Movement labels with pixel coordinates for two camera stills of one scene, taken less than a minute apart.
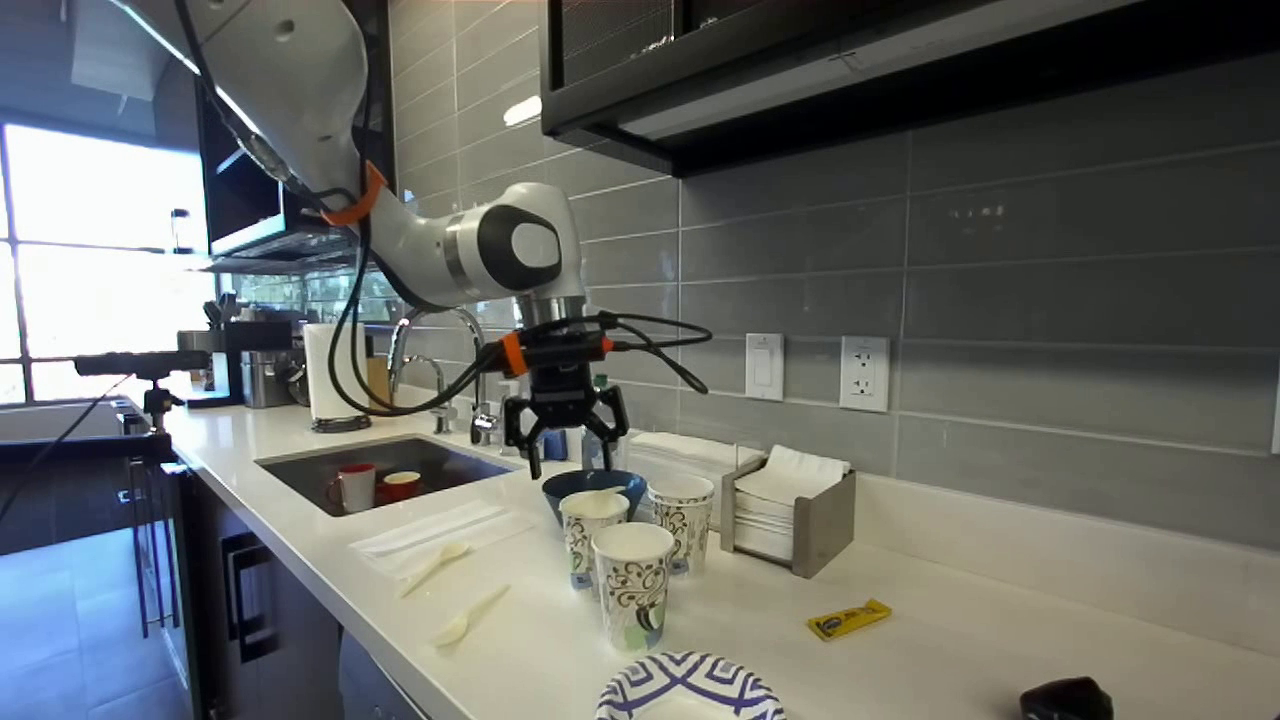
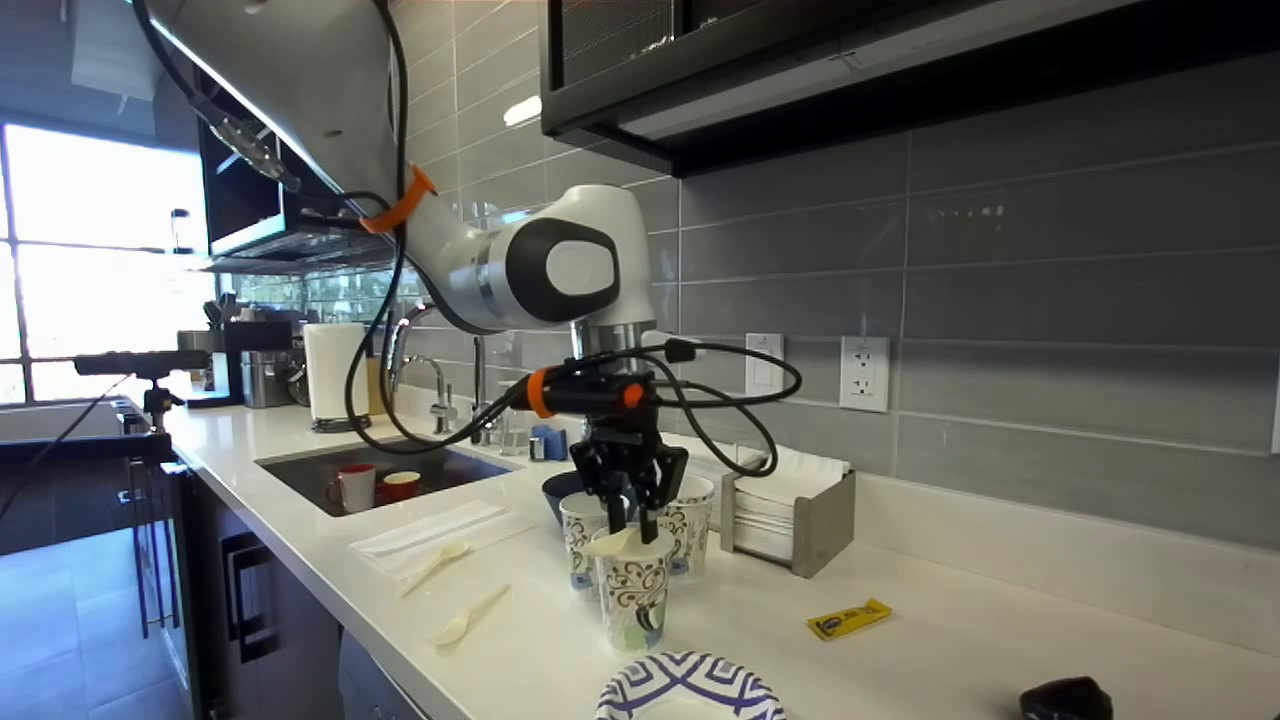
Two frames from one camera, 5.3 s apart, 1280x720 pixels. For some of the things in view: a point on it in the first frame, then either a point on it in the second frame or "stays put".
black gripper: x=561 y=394 → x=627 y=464
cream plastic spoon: x=456 y=623 stays put
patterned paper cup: x=580 y=519 stays put
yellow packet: x=841 y=623 stays put
